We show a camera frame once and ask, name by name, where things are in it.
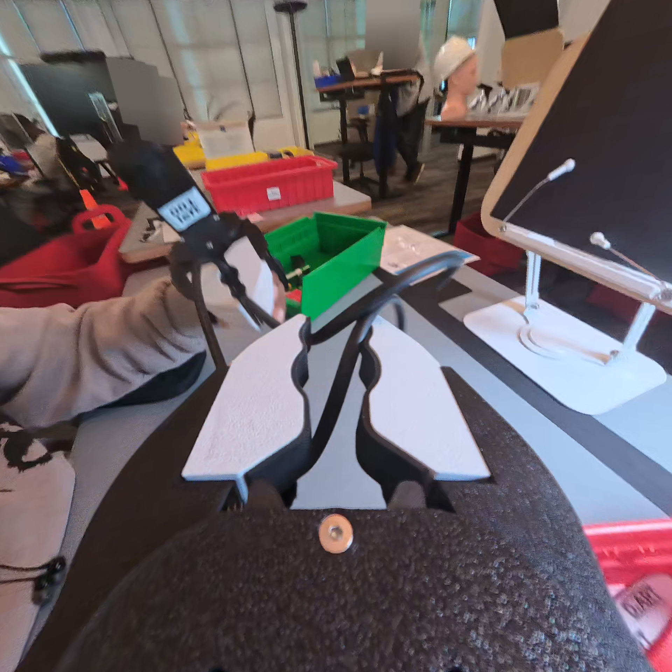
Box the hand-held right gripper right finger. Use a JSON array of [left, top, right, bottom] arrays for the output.
[[357, 315, 491, 481]]

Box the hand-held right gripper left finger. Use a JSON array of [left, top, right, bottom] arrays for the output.
[[182, 314, 313, 502]]

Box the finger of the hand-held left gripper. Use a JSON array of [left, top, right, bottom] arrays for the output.
[[231, 241, 279, 330], [201, 258, 275, 330]]

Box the green plastic bin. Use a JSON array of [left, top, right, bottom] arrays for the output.
[[264, 211, 387, 321]]

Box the black cord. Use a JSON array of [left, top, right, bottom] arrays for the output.
[[186, 250, 470, 463]]

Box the red plastic bin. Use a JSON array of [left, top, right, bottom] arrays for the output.
[[584, 519, 672, 672]]

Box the yellow plastic bin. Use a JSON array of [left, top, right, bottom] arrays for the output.
[[173, 142, 207, 170]]

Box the orange traffic cone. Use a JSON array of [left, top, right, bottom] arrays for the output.
[[79, 189, 106, 229]]

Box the clear plastic box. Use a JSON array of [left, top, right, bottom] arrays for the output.
[[197, 120, 256, 158]]

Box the dark rounded pad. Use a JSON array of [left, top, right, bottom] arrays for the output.
[[79, 352, 207, 415]]

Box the red basket yellow rim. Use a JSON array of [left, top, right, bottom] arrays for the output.
[[202, 147, 338, 215]]

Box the large black panel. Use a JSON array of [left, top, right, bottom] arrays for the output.
[[21, 51, 120, 141]]

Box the red plastic case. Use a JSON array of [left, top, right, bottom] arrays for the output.
[[0, 205, 132, 309]]

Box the white board stand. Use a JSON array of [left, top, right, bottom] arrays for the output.
[[463, 157, 667, 415]]

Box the printed paper sheet blue patch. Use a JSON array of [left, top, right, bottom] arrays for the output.
[[379, 225, 480, 276]]

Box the black office chair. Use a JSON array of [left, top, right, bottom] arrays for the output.
[[341, 118, 375, 182]]

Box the wooden top desk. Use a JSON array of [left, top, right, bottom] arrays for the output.
[[424, 113, 526, 237], [317, 73, 421, 200]]

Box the mannequin head white helmet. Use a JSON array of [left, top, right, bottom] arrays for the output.
[[433, 36, 480, 120]]

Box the black board wooden frame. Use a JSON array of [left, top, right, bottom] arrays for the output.
[[481, 0, 672, 316]]

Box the black board tan frame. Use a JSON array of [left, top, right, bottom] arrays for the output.
[[493, 0, 565, 87]]

